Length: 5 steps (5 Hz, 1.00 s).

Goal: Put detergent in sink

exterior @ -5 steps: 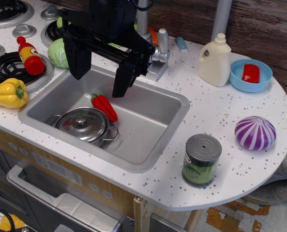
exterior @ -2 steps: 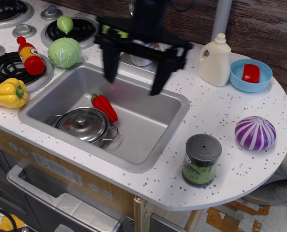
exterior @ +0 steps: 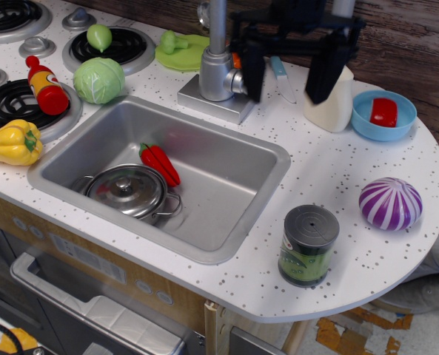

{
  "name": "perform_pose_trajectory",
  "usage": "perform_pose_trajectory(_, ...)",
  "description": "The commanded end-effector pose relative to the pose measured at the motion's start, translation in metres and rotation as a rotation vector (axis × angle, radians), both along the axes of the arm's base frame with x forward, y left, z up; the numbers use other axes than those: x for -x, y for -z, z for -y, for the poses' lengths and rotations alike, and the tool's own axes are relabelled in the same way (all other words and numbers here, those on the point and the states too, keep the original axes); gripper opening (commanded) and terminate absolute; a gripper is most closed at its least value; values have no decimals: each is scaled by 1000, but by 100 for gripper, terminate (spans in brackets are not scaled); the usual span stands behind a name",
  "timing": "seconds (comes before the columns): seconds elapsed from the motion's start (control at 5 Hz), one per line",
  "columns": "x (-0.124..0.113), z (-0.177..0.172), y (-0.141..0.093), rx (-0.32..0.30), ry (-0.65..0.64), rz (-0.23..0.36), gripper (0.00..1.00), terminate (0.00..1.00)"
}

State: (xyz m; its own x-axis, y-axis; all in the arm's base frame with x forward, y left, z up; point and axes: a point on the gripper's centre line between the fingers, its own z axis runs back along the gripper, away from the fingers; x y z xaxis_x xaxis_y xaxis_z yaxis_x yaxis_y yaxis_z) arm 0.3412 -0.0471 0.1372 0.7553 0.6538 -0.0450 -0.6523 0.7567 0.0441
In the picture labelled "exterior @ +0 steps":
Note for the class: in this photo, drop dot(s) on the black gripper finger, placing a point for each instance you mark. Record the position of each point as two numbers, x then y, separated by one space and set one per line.
326 66
253 67

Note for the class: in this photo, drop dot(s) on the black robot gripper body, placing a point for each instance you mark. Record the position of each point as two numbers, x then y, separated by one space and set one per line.
296 28

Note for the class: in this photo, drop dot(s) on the cream detergent bottle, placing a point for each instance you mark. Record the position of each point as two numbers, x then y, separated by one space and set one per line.
335 112

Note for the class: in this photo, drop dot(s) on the silver toy sink basin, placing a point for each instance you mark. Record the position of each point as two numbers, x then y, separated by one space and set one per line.
227 178

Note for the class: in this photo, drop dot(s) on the orange toy carrot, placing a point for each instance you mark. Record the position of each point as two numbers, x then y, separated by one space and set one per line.
236 61

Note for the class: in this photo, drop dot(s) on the grey vertical pole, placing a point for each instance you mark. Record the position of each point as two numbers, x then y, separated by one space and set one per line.
343 8

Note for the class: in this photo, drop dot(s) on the silver toy faucet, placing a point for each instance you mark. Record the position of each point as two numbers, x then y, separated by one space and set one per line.
218 90

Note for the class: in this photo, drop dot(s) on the green toy plate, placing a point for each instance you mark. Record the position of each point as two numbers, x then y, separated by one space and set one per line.
186 59

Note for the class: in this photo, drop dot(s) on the red toy food slice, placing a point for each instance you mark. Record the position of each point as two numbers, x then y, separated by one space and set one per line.
384 112

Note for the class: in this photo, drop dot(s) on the light blue bowl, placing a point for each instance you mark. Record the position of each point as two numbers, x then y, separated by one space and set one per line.
362 105

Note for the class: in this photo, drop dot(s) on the green toy broccoli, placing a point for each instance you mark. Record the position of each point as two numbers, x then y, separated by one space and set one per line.
170 42

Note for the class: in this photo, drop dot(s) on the back right black burner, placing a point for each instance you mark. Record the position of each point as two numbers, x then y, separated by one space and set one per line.
132 49

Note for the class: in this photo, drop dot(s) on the black burner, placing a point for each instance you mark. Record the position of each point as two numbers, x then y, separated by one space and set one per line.
18 102
20 20
132 49

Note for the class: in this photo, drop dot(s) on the red toy chili pepper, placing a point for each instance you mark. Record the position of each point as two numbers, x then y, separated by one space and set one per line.
155 157

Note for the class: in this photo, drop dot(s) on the small green toy pear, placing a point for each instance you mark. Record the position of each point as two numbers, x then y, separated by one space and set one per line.
99 37

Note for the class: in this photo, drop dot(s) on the green toy cabbage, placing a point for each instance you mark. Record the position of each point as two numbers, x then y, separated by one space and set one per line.
99 80

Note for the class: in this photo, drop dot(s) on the purple white striped onion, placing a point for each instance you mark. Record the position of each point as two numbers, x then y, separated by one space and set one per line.
390 204

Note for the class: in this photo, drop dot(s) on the green labelled toy can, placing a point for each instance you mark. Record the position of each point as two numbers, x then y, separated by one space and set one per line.
306 250

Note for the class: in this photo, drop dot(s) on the steel pot with lid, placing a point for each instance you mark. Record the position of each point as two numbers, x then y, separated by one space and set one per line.
136 190

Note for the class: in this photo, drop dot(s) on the red yellow ketchup bottle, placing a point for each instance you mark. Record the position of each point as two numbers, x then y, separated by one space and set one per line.
49 94

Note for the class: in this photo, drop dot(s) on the front left black burner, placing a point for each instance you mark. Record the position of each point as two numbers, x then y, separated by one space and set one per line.
18 102

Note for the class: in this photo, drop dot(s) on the yellow toy bell pepper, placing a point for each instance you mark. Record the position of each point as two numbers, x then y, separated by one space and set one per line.
20 143

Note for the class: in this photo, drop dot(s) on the back left black burner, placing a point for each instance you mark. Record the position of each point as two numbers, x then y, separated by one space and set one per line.
20 20

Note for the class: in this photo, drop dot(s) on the blue handled toy knife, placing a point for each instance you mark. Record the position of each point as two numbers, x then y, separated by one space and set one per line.
282 80

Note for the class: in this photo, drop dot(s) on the silver oven door handle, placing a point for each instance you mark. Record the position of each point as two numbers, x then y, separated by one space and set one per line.
87 322

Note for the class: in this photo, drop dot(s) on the yellow object with black cable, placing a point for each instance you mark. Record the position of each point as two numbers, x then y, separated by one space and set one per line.
16 341

